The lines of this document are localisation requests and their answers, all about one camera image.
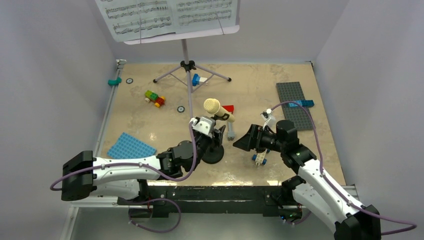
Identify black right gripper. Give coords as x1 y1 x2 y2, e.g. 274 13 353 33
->
232 123 285 153

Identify beige toy microphone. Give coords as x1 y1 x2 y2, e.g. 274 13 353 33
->
203 98 236 123

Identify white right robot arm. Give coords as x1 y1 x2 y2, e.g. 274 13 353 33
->
233 120 382 240

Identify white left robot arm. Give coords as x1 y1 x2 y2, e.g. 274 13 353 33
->
58 116 226 205

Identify red and grey brick hammer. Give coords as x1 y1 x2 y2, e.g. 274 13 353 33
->
222 105 236 141

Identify white brick wheeled chassis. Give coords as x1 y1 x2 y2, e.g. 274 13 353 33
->
252 149 271 166

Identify poker chip centre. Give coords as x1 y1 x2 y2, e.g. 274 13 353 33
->
177 105 185 113

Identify dark grey brick baseplate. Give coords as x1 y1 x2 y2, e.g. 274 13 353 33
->
276 81 315 131

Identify blue brick on baseplate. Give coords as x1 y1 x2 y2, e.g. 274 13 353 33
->
288 100 315 108

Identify lilac music stand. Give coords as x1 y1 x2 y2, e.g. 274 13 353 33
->
124 24 240 118

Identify colourful brick toy car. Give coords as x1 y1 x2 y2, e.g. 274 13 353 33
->
144 90 166 108

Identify sheet music pages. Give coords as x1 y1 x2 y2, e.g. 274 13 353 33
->
95 0 240 42

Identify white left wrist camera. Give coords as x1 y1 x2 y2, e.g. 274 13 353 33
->
190 116 210 138

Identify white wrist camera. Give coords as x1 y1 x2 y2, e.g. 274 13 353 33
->
260 108 277 130
190 116 210 138

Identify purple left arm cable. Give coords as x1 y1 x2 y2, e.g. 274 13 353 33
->
49 120 199 192

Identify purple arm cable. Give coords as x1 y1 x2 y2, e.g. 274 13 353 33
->
269 100 418 237
49 120 199 192

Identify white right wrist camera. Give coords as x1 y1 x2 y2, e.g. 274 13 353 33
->
260 108 277 130

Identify black front base frame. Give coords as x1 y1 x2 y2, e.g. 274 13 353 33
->
117 185 304 221

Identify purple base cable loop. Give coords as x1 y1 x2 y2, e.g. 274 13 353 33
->
128 197 182 234

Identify teal clamp on rail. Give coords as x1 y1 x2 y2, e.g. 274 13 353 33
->
107 76 122 87

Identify aluminium left side rail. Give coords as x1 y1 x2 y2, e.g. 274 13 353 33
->
59 59 127 240

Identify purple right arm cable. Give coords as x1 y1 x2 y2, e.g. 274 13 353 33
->
269 100 418 237

